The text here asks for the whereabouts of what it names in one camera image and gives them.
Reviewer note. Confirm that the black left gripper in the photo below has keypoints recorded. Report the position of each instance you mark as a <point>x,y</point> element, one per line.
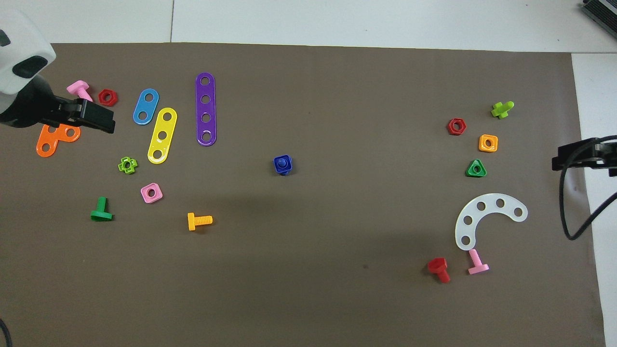
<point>29,108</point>

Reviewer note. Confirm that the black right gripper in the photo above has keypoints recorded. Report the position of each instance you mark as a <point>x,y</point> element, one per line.
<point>613,154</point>

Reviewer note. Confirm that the blue square plastic nut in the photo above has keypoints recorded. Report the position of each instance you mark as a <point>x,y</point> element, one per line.
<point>277,169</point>

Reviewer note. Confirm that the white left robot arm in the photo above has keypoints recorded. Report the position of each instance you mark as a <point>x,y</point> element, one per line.
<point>21,43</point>

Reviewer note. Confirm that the red hexagonal plastic nut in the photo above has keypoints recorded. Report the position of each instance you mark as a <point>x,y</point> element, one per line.
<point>101,98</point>
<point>450,127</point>

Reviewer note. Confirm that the pink square-head plastic screw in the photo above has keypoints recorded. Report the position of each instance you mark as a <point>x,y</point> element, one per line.
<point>77,87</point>
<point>475,258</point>

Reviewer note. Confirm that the green cross-shaped plastic nut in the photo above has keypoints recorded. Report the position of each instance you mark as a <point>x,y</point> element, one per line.
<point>120,166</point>

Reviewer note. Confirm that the lime cross-head plastic screw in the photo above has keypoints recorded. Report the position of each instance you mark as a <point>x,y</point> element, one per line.
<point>501,111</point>

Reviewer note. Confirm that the dark green plastic screw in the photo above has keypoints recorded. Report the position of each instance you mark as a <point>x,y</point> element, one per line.
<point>101,205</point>

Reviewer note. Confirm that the orange square plastic nut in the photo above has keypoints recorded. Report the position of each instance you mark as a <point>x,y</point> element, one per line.
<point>482,147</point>

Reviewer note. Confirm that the green triangular plastic nut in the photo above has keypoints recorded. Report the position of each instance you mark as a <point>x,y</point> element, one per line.
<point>470,172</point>

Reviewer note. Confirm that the pink square plastic nut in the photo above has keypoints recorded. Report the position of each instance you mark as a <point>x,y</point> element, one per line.
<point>157,197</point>

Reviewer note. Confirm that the orange plastic screw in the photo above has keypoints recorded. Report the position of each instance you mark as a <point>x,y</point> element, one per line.
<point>191,221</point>

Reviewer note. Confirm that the red hex-head plastic screw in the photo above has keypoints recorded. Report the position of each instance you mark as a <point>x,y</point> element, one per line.
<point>437,265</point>

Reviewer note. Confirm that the orange angled three-hole plate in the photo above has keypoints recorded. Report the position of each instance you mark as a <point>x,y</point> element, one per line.
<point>57,140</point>

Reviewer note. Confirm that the blue two-hole plastic plate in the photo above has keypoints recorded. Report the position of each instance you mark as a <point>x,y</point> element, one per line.
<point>145,107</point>

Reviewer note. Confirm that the yellow three-hole plastic plate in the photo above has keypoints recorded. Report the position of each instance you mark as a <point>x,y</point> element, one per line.
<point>165,126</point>

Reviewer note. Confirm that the white curved five-hole plate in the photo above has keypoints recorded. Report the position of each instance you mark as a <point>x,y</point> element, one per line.
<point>490,205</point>

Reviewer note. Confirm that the purple four-hole plastic plate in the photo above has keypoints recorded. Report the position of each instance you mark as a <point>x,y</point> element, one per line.
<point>206,108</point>

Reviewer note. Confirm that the brown paper table mat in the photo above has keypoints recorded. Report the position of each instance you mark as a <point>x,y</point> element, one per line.
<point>337,231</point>

